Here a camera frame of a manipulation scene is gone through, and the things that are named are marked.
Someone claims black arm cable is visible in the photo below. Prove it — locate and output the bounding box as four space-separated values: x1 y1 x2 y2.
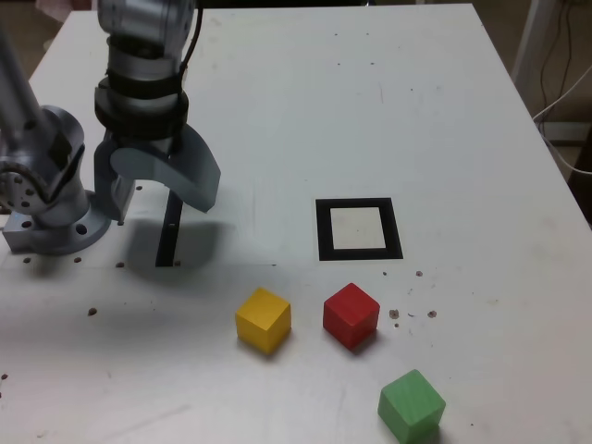
175 0 205 156

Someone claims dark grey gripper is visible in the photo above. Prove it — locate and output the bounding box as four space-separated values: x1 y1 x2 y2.
93 124 222 223

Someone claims thin black cable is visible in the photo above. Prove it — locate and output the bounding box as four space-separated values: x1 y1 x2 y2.
538 0 578 112

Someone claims white furniture leg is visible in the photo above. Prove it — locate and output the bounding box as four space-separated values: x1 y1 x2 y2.
511 0 563 87

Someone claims yellow cube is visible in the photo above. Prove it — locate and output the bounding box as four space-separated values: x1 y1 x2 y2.
234 287 292 356

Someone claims white cable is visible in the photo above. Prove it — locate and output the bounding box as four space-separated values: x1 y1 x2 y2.
533 64 592 176

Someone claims red cube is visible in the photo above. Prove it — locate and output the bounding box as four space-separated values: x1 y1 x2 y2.
322 282 381 352

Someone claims black tape square outline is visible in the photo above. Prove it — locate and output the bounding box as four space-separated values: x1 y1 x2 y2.
314 197 404 262

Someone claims green cube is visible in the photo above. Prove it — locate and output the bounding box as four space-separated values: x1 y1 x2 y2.
376 368 448 444

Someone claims black tape strip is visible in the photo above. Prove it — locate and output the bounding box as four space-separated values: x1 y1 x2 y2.
155 188 185 268

